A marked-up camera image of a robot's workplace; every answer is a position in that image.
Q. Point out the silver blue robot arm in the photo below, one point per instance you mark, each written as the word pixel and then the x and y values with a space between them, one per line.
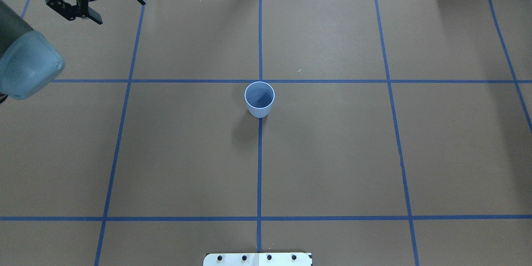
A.
pixel 28 61

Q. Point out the light blue plastic cup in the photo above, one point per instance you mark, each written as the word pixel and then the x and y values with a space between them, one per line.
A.
pixel 259 97

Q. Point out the white camera mast pedestal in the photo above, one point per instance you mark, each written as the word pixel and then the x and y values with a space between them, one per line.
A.
pixel 259 259

